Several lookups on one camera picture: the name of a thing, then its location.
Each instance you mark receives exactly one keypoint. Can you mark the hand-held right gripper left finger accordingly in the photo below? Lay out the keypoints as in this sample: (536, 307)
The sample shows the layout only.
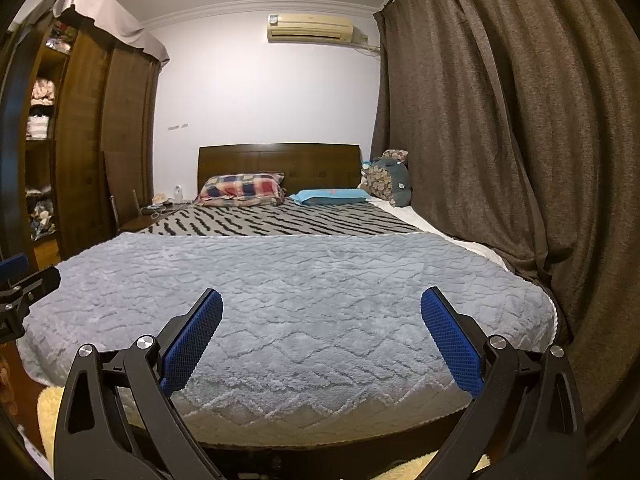
(192, 340)

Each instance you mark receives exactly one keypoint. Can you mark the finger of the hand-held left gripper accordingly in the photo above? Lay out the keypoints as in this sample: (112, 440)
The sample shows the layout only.
(37, 284)
(14, 266)

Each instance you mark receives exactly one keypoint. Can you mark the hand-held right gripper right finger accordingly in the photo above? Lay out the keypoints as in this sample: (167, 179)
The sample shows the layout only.
(452, 340)

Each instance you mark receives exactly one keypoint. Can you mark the white bed sheet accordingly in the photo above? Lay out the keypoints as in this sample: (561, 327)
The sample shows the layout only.
(450, 232)

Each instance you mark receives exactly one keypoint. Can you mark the yellow fluffy rug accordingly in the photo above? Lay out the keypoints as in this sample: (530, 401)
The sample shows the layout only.
(50, 425)

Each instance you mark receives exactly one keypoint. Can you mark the grey fluffy blanket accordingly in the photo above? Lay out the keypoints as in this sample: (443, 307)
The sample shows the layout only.
(300, 300)

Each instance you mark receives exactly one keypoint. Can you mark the wooden nightstand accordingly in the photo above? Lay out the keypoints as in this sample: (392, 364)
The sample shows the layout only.
(145, 220)

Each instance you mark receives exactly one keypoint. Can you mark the wooden chair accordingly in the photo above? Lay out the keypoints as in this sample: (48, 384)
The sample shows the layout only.
(120, 185)

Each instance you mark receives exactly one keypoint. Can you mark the wooden wardrobe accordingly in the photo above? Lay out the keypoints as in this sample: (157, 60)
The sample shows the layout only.
(85, 150)

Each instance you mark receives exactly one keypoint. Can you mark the white folded clothes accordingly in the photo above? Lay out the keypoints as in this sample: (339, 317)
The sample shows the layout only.
(39, 126)

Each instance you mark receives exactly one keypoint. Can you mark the small white bottle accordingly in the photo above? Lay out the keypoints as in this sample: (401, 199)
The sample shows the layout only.
(176, 194)

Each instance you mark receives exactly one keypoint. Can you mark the grey black striped blanket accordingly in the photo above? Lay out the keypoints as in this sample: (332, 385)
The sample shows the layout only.
(280, 217)

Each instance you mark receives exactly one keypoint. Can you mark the plaid pillow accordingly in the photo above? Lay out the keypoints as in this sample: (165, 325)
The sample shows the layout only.
(240, 190)

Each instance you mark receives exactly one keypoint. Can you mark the grey plush toy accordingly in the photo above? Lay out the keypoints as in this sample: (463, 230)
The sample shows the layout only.
(400, 185)

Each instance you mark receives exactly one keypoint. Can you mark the pink folded clothes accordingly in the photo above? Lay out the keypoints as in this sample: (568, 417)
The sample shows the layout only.
(42, 92)

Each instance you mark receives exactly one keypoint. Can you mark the wood slice print cushion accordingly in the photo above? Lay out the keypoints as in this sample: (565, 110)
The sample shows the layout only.
(396, 155)
(379, 180)

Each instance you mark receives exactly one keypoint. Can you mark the blue pillow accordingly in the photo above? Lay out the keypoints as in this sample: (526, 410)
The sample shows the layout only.
(327, 196)

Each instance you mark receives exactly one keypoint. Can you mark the wooden headboard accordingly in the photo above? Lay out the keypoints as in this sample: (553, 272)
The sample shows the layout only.
(280, 160)

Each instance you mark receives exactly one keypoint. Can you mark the brown curtain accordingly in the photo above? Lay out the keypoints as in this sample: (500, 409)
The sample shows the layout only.
(500, 135)

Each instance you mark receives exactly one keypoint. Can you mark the grey dust cloth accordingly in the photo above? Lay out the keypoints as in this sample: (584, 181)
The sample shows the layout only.
(115, 15)

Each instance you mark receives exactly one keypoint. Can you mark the dark wooden bed frame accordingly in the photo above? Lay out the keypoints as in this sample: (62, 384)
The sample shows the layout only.
(300, 447)

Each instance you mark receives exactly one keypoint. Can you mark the beige wall air conditioner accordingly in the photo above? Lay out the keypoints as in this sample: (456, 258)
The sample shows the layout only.
(312, 27)

